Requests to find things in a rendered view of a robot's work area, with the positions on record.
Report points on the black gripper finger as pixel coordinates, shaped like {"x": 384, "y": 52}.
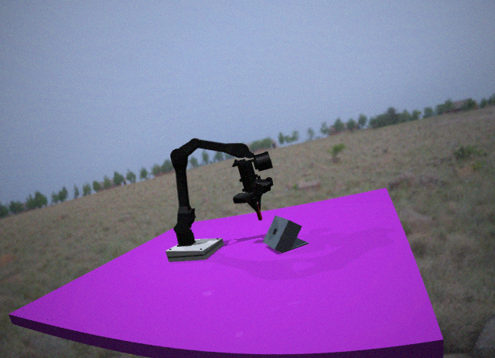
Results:
{"x": 253, "y": 204}
{"x": 259, "y": 199}

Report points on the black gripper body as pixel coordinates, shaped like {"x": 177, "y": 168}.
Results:
{"x": 248, "y": 195}

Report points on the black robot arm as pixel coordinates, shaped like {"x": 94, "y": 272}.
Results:
{"x": 179, "y": 157}

